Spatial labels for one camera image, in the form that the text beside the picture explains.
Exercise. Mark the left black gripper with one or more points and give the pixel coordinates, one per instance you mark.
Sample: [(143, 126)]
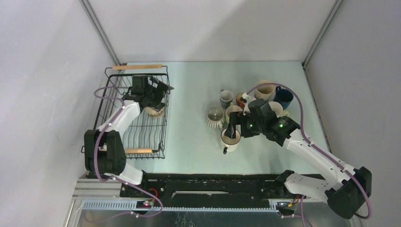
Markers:
[(160, 93)]

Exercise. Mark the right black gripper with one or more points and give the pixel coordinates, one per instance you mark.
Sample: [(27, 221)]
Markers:
[(237, 118)]

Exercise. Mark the light green cup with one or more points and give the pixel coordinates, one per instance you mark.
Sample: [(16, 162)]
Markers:
[(232, 108)]

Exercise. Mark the small orange cup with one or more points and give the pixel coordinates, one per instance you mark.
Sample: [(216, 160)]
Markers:
[(239, 100)]

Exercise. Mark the white ribbed mug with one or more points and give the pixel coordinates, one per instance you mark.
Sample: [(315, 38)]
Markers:
[(215, 118)]

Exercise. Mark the grey-blue small cup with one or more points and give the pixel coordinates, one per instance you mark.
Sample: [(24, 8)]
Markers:
[(225, 98)]

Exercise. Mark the peach teapot-shaped cup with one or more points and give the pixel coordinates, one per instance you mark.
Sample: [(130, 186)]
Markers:
[(153, 112)]

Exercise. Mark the seashell coral print mug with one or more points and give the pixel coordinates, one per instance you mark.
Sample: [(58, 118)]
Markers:
[(264, 91)]

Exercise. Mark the yellow-green cup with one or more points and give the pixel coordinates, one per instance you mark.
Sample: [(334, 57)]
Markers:
[(278, 109)]

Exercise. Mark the dark blue mug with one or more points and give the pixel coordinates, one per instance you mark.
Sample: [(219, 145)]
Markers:
[(283, 97)]

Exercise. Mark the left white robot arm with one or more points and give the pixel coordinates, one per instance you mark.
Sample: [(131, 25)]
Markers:
[(104, 152)]

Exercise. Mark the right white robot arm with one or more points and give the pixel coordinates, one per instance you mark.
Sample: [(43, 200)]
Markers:
[(343, 187)]

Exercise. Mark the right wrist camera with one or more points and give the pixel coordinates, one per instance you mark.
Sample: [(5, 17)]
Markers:
[(246, 100)]

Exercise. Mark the black wire dish rack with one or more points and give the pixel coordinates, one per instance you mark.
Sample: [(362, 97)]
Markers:
[(148, 130)]

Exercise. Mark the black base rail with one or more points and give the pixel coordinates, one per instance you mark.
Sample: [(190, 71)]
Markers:
[(217, 191)]

